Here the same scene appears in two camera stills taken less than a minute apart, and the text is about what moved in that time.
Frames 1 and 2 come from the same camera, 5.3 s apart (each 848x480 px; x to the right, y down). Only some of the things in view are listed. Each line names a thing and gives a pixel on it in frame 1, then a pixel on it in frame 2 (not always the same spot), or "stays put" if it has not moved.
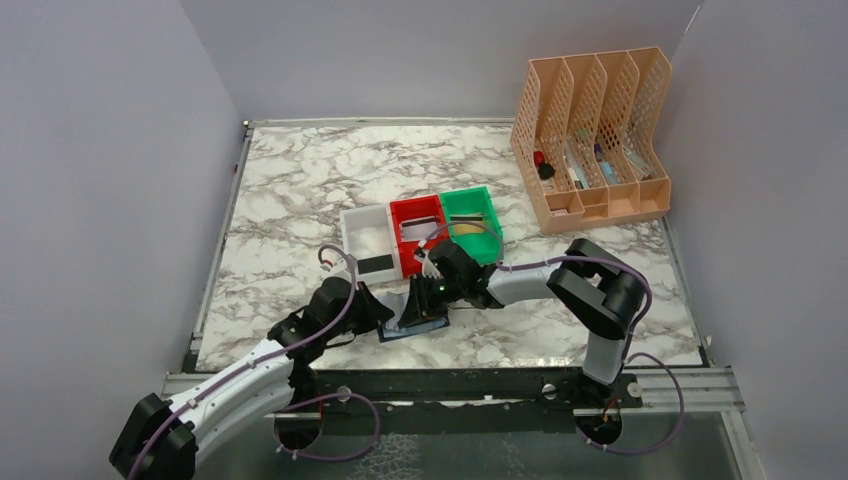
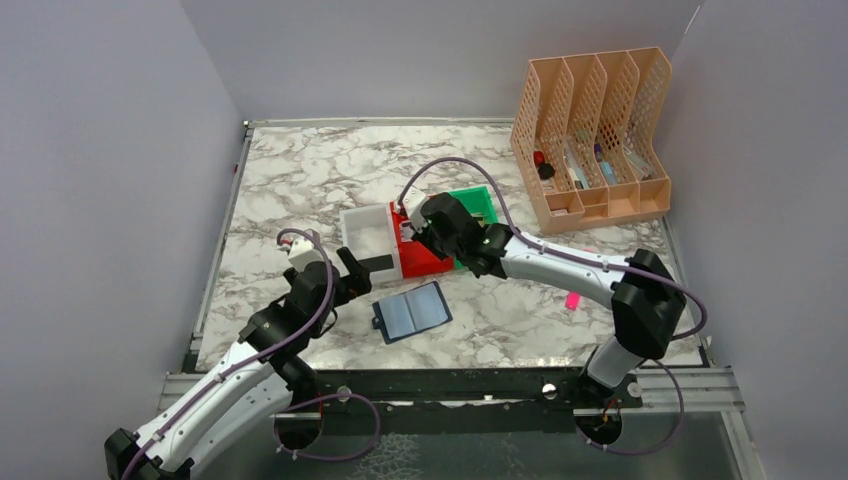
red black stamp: x=545 y=170 stays put
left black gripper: x=375 y=312 -> x=357 y=282
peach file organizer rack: x=587 y=133 stays put
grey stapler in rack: x=641 y=169 stays put
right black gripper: x=419 y=306 -> x=422 y=235
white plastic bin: x=371 y=244 stays put
